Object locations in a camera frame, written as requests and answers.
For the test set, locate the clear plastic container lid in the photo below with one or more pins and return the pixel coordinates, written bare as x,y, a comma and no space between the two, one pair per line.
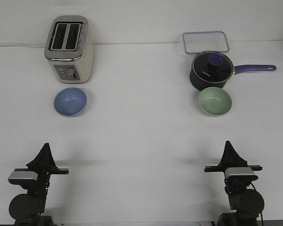
196,42

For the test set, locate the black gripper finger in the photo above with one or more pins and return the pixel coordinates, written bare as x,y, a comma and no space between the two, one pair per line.
225,160
41,161
235,159
52,164

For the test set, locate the dark blue saucepan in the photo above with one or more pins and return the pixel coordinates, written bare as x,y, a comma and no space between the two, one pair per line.
200,84

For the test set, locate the silver two-slot toaster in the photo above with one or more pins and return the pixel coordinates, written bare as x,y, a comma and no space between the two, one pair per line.
69,49

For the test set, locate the blue bowl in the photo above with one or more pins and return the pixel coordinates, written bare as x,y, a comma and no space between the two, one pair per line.
70,102

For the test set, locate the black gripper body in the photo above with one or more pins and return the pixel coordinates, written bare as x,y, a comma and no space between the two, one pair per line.
40,187
236,183

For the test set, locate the glass pot lid blue knob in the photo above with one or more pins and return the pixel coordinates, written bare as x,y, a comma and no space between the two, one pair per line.
212,66

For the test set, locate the green bowl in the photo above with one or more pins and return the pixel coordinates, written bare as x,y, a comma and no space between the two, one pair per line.
215,101

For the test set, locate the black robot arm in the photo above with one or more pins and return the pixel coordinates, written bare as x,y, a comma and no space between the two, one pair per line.
245,201
28,209

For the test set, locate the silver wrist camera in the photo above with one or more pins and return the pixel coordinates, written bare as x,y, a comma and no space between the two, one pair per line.
238,171
21,177

